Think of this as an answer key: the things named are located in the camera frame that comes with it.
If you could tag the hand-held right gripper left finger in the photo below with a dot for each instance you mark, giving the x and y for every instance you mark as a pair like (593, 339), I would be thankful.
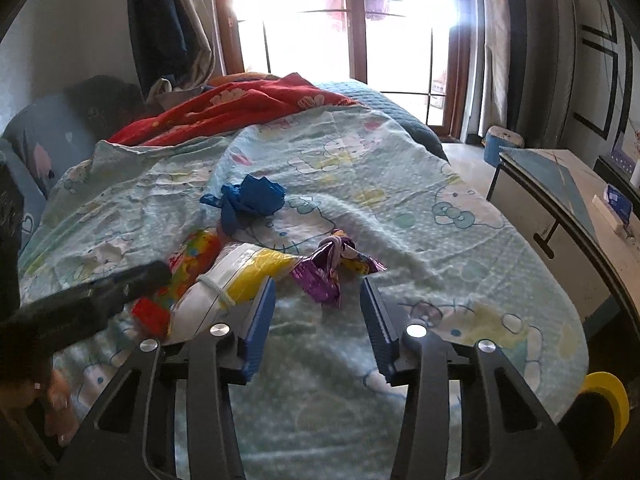
(257, 335)

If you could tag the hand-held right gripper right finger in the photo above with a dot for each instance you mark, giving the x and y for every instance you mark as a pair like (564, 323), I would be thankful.
(380, 335)

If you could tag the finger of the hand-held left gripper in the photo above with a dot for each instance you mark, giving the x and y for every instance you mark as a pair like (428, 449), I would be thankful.
(140, 280)

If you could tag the yellow and white packet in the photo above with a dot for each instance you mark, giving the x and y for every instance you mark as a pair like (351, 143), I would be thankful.
(235, 275)

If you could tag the purple snack wrapper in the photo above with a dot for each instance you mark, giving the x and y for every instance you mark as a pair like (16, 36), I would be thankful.
(320, 270)

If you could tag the person's left hand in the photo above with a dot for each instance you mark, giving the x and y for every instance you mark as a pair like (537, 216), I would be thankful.
(60, 410)

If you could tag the blue crumpled glove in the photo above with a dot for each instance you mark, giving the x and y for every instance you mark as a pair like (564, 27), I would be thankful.
(250, 200)

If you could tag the cartoon cat printed blanket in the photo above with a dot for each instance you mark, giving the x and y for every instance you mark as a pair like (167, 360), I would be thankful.
(400, 200)

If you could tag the grey blue pillow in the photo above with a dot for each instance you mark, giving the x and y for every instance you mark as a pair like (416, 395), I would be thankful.
(60, 130)

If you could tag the grey cloth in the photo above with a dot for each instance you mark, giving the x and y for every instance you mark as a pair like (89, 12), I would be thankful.
(165, 92)

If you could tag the red floral blanket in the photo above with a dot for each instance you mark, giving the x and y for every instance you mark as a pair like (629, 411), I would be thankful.
(240, 105)

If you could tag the white side table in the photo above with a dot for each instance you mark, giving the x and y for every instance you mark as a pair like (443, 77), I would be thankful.
(570, 240)

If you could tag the blue waste bin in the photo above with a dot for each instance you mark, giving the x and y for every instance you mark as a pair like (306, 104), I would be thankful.
(500, 147)

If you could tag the orange cloth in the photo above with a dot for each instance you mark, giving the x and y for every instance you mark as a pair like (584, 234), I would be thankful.
(240, 79)

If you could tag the blue board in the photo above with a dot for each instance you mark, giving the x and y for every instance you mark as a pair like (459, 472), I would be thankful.
(545, 175)

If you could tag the blue quilt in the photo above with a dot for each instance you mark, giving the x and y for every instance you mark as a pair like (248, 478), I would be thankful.
(380, 102)

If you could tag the dark blue curtain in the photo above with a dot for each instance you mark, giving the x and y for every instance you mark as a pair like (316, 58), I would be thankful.
(160, 25)

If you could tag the beige curtain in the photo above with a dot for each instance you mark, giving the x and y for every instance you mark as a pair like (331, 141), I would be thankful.
(197, 25)

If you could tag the blue tissue packet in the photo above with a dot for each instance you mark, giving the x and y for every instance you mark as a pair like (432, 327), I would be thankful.
(617, 202)

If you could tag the white vase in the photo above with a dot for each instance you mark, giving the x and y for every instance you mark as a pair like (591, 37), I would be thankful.
(636, 172)

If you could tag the white curtain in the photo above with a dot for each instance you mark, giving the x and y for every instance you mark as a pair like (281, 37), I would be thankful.
(495, 50)

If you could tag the wooden window frame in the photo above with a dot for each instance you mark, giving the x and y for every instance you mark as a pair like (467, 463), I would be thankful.
(355, 35)

